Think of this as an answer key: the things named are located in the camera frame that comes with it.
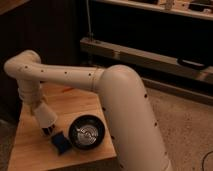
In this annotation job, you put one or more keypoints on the black handle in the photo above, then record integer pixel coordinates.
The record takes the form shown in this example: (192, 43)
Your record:
(192, 65)

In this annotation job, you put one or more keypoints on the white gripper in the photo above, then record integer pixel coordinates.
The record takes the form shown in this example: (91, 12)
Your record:
(45, 116)

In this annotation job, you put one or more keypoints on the wooden bench shelf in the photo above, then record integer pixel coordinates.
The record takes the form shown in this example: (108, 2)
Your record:
(145, 59)

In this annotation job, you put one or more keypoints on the black ceramic bowl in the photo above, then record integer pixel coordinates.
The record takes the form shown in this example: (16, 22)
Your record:
(86, 132)

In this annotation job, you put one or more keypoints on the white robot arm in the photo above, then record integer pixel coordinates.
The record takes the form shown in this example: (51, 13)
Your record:
(137, 139)

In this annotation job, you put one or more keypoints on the metal pole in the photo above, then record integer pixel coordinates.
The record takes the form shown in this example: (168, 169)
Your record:
(90, 32)

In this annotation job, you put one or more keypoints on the blue sponge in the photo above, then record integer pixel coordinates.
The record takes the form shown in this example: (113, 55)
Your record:
(61, 143)

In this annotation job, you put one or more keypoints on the wooden low table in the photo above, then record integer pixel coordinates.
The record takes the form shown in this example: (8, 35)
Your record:
(33, 151)

